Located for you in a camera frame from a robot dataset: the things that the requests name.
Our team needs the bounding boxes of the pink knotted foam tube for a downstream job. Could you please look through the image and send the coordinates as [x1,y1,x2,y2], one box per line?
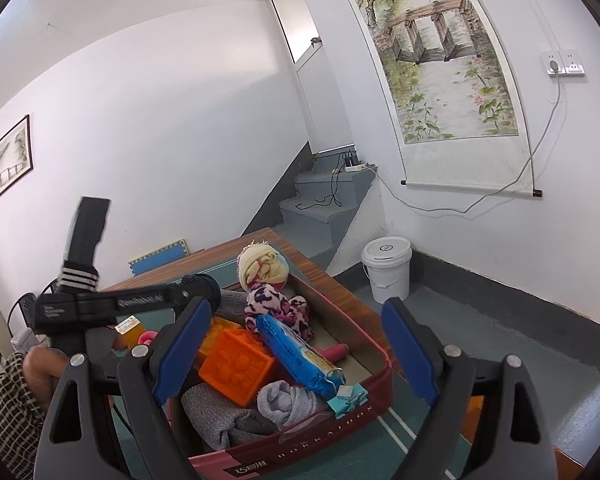
[137,330,349,363]

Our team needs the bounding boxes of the green white medicine box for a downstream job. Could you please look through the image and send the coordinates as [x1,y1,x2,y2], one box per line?
[114,315,143,337]

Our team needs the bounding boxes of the checkered sleeve forearm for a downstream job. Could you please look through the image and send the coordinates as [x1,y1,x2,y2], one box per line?
[0,352,45,479]

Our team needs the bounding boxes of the person left hand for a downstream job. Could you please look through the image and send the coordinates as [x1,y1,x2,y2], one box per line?
[21,331,128,409]

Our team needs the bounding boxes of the black metal chair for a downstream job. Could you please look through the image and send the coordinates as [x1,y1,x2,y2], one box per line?
[7,292,36,336]

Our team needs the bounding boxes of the black striped sock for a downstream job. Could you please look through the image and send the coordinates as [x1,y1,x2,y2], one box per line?
[58,196,110,294]

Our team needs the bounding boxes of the green table mat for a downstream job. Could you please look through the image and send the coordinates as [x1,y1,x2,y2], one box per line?
[107,242,474,480]

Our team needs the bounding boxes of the grey folded cloth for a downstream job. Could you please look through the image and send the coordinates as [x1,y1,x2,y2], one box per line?
[182,380,327,451]

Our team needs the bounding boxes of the blue foam mat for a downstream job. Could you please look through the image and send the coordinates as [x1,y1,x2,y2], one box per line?
[129,238,189,276]

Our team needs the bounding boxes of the red storage box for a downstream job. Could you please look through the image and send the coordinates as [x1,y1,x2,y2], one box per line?
[168,275,393,479]

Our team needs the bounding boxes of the teal binder clip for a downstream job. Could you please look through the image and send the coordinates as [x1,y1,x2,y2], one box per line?
[327,384,368,419]

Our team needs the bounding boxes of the orange toy block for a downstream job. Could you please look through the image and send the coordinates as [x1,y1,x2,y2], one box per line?
[198,328,278,408]

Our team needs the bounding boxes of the framed landscape picture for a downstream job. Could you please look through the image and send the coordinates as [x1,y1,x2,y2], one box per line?
[0,115,33,196]

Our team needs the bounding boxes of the white plastic bucket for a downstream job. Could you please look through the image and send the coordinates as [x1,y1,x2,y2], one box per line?
[361,236,413,304]

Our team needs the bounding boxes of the pink leopard fuzzy sock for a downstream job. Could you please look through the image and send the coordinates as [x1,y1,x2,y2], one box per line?
[244,284,314,341]

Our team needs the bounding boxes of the cream yellow rolled sock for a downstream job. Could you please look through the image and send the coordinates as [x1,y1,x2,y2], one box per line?
[236,242,289,292]

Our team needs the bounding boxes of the blue snack packet in box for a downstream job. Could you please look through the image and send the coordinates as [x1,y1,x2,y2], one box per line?
[256,314,347,400]

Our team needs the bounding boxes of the white power strip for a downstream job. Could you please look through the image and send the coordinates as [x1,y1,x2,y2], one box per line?
[344,162,377,173]

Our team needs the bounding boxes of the hanging scroll painting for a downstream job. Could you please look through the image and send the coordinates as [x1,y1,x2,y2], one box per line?
[353,0,535,195]

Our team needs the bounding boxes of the grey wall cable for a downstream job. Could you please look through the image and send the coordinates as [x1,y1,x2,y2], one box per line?
[374,66,564,217]

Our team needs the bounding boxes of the white wall socket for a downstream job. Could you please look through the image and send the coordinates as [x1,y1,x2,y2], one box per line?
[540,50,585,77]

